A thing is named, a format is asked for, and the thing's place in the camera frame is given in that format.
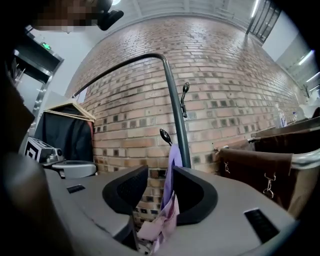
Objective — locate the brown counter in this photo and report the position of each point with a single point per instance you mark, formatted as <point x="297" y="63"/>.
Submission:
<point x="287" y="130"/>

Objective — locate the dark grey metal coat rack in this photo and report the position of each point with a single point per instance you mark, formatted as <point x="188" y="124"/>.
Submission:
<point x="178" y="120"/>

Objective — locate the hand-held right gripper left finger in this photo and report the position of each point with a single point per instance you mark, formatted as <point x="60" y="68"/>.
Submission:
<point x="87" y="200"/>

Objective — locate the clear plastic bottle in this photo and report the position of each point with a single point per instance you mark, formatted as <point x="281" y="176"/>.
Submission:
<point x="280" y="117"/>

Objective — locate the wooden clothes hanger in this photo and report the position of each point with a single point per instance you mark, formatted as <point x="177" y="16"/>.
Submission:
<point x="75" y="110"/>

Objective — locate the person's head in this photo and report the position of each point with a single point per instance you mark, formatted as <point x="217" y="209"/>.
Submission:
<point x="67" y="13"/>

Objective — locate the green exit sign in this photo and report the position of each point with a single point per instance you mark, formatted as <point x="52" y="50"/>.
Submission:
<point x="46" y="46"/>

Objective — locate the metal door frame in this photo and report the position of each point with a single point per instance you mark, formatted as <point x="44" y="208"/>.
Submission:
<point x="42" y="75"/>

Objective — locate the black framed window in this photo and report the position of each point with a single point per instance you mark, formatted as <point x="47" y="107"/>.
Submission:
<point x="265" y="20"/>

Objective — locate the brown leather bag with clasps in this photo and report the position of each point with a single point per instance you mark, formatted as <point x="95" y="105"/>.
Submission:
<point x="252" y="172"/>

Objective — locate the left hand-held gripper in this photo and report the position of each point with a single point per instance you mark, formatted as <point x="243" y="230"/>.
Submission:
<point x="42" y="150"/>

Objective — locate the black head-worn camera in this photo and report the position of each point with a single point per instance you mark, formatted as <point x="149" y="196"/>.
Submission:
<point x="108" y="16"/>

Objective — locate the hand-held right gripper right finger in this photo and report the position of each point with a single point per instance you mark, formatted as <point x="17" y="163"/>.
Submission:
<point x="225" y="200"/>

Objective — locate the purple bag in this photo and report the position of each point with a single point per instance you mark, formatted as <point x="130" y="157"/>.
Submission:
<point x="168" y="215"/>

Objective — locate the black coat hook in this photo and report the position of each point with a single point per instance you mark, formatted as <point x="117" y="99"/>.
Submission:
<point x="184" y="97"/>
<point x="165" y="135"/>

